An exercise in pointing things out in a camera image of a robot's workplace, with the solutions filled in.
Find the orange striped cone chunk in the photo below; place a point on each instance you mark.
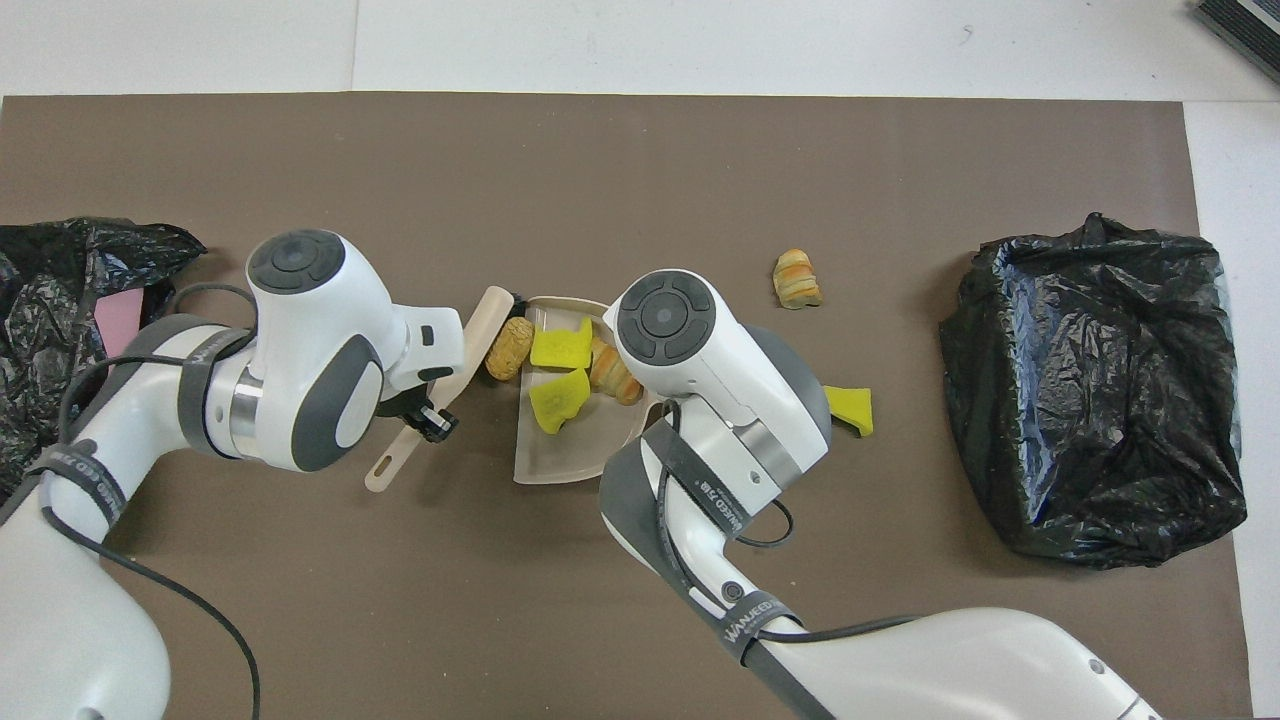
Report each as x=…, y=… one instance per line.
x=612, y=375

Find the dark ribbed device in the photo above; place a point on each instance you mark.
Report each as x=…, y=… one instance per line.
x=1250, y=25

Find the brown table mat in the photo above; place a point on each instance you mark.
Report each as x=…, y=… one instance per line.
x=640, y=150

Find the yellow wedge sponge piece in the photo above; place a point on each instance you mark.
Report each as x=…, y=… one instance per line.
x=560, y=400

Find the small yellow sponge piece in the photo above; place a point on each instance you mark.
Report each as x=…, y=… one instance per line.
x=852, y=408

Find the beige plastic dustpan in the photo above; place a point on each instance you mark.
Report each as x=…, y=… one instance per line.
x=560, y=455

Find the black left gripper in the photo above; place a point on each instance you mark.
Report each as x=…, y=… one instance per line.
x=405, y=405

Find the black bag lining pink bin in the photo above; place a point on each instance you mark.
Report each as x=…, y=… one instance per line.
x=40, y=300

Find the brown cylindrical sponge chunk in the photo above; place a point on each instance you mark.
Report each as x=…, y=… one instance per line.
x=510, y=348

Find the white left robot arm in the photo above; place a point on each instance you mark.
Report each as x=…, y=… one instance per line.
x=320, y=380

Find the beige brush with black bristles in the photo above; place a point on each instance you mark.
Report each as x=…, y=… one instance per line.
x=487, y=320

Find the pink plastic bin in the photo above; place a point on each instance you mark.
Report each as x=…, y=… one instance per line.
x=118, y=320

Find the yellow notched sponge piece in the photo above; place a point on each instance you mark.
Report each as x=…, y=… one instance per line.
x=560, y=347

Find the black trash bag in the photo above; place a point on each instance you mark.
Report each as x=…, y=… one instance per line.
x=1100, y=400

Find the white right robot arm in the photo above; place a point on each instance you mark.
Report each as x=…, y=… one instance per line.
x=720, y=380

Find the orange striped bread chunk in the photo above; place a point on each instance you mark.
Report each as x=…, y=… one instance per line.
x=796, y=280

